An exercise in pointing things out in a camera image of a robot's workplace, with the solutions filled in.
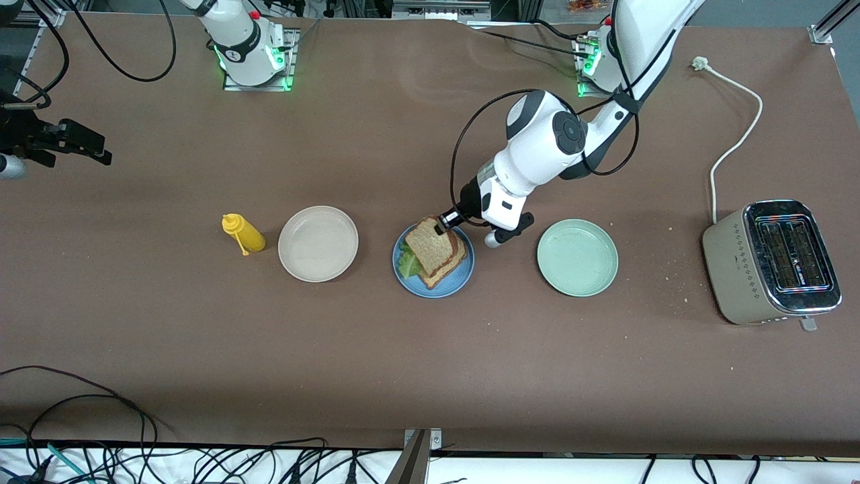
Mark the aluminium profile corner piece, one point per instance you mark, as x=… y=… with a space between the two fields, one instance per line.
x=50 y=17

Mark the brown table cover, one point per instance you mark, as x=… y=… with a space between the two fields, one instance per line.
x=430 y=370

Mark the green lettuce leaf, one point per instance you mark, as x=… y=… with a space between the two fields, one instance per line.
x=408 y=265

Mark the yellow squeeze bottle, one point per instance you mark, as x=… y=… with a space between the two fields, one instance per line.
x=245 y=234

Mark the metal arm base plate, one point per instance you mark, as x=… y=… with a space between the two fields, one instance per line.
x=588 y=93
x=259 y=88

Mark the small silver metal bracket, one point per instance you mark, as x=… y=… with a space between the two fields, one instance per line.
x=435 y=438

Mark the beige round plate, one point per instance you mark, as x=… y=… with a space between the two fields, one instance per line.
x=318 y=244

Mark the blue round plate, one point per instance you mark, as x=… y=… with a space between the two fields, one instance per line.
x=463 y=279

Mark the orange snack packets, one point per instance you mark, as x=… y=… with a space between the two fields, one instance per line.
x=584 y=5

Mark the beige two-slot toaster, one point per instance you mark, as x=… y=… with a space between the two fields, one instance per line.
x=736 y=269

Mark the slanted aluminium profile with bracket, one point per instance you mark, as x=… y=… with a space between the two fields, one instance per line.
x=821 y=33

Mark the pale green round plate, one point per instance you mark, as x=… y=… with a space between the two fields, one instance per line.
x=578 y=258

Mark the silver aluminium frame bar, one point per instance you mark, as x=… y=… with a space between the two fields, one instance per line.
x=440 y=9

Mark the brown bread slice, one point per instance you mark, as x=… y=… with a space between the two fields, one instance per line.
x=451 y=271
x=430 y=247

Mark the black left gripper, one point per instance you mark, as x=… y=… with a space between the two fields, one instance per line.
x=468 y=199

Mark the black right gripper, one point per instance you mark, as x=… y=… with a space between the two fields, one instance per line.
x=20 y=131

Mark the dark aluminium strut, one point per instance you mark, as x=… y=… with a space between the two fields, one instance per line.
x=410 y=464

